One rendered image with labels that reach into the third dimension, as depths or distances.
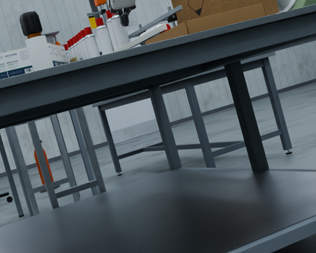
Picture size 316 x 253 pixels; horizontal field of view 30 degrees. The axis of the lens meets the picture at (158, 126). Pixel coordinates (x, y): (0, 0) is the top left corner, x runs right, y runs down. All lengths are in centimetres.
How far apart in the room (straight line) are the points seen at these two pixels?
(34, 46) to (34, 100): 109
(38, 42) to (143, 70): 105
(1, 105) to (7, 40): 1017
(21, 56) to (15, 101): 131
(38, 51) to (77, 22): 946
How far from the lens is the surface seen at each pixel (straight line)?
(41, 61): 256
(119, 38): 242
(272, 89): 458
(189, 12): 224
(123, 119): 1195
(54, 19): 1191
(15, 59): 277
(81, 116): 384
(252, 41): 174
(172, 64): 162
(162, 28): 198
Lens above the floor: 70
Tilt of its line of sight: 3 degrees down
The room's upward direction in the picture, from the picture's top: 16 degrees counter-clockwise
